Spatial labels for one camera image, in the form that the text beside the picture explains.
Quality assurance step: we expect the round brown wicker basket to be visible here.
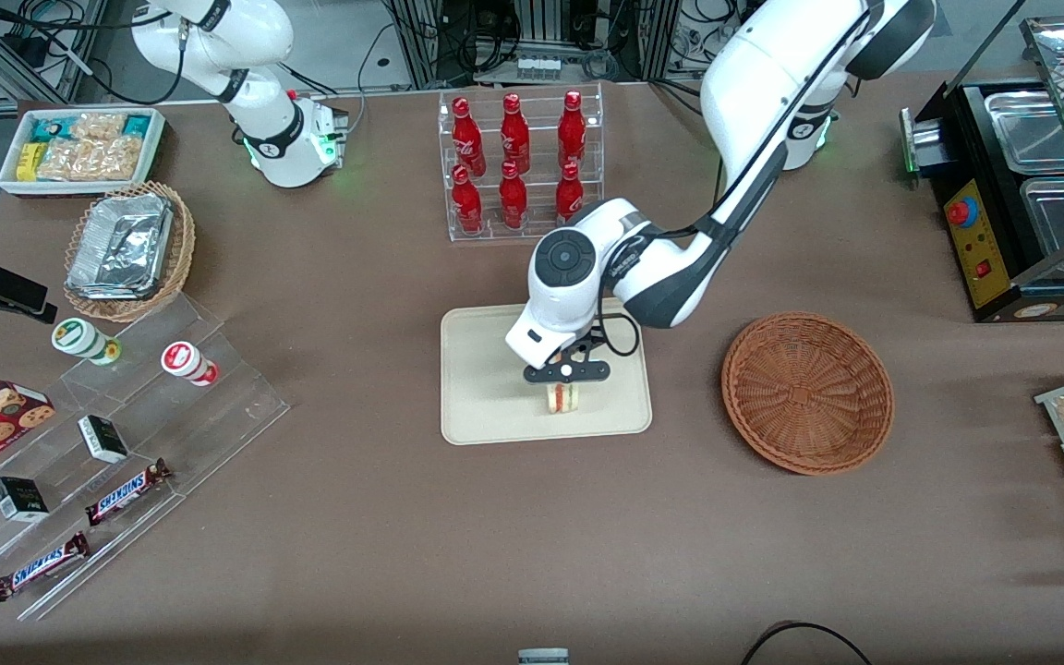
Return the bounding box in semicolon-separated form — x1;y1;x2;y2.
721;312;895;477

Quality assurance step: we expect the oval light wicker basket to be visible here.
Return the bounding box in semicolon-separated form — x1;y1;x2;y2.
63;181;197;323

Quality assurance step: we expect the green lid white cup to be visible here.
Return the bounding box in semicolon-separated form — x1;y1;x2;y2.
51;317;122;367

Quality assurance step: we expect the aluminium foil tray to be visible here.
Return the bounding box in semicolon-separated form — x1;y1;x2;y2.
66;193;175;301

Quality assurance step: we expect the black cable loop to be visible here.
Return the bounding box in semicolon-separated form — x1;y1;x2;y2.
740;622;875;665

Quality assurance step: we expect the clear bag of crackers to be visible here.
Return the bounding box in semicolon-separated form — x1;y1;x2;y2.
89;135;147;182
37;137;95;182

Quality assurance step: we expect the clear acrylic bottle rack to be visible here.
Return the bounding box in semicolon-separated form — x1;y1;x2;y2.
438;81;605;243

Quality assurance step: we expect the white rectangular snack bin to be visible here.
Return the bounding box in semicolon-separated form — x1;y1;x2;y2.
0;107;167;199

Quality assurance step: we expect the red cola bottle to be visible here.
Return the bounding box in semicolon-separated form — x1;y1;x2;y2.
452;96;488;178
501;92;531;175
499;161;529;231
555;162;586;227
558;90;587;169
451;164;484;235

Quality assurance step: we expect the black hot food machine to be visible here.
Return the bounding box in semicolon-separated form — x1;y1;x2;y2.
900;14;1064;324

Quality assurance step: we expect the snickers bar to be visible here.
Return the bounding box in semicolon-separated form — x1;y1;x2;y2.
0;531;91;603
84;458;174;527

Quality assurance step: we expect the small black box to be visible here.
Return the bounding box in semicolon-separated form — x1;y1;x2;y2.
0;477;50;524
78;415;130;465

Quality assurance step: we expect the clear acrylic stepped display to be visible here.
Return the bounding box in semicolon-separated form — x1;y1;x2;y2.
0;294;291;622

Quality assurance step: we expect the red lid white cup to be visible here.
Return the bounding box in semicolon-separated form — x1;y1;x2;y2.
161;341;220;387

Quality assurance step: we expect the beige plastic tray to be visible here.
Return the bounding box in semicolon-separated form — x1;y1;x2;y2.
440;296;654;447

